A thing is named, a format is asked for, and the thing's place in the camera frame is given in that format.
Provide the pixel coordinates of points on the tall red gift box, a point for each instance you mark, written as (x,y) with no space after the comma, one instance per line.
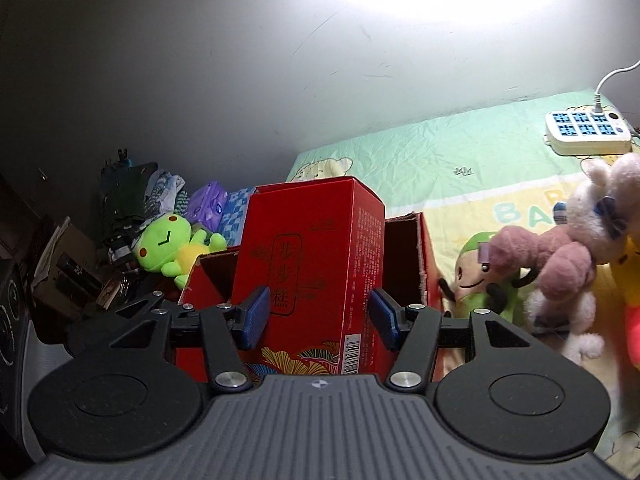
(310,240)

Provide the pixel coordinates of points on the black appliance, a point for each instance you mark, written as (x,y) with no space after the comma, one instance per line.
(12,340)

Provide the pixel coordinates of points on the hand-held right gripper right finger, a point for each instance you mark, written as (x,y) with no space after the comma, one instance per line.
(382,320)

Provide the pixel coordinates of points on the green monkey plush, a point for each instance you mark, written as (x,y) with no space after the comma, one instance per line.
(472,280)

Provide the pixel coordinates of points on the white bunny plush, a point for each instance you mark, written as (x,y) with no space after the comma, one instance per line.
(595,210)

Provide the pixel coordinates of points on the pile of folded clothes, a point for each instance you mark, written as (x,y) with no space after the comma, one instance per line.
(165,190)

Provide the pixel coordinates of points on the green frog plush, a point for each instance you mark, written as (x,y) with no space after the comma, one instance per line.
(165,240)

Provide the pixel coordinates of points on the white power strip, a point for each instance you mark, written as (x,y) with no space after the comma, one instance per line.
(587,132)

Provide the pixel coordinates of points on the red cardboard container box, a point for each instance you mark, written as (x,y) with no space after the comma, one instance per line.
(406,260)

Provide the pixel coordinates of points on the purple printed package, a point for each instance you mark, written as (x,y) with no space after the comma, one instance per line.
(207,205)

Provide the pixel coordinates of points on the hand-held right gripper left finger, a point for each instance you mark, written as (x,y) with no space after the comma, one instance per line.
(255,317)

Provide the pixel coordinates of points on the blue checkered cloth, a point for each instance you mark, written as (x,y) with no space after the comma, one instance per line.
(236,215)

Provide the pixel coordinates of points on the pink plush toy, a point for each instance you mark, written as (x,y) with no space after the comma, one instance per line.
(555,260)

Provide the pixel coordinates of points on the yellow plush toy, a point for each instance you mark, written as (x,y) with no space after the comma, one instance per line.
(615,300)

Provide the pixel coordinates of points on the brown cardboard box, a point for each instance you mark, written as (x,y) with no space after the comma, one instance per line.
(70,260)

